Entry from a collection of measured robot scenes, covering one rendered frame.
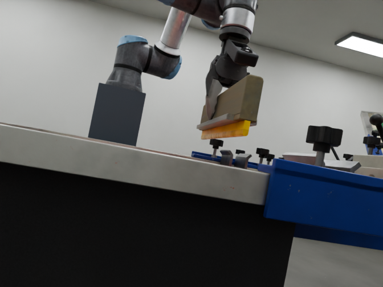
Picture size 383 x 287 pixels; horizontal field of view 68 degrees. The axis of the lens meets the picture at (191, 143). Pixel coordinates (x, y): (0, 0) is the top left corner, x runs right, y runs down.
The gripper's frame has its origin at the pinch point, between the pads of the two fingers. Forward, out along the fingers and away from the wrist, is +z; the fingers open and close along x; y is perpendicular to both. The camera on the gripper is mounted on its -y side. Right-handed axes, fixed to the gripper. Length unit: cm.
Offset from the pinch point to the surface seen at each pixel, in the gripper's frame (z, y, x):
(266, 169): 9.5, -28.5, 0.2
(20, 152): 12.4, -29.5, 27.4
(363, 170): 5.7, -4.6, -33.2
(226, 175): 10.9, -29.5, 5.3
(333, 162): 6.4, -20.9, -13.8
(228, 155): 7.8, 17.4, -8.4
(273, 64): -162, 381, -163
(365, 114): -42, 120, -133
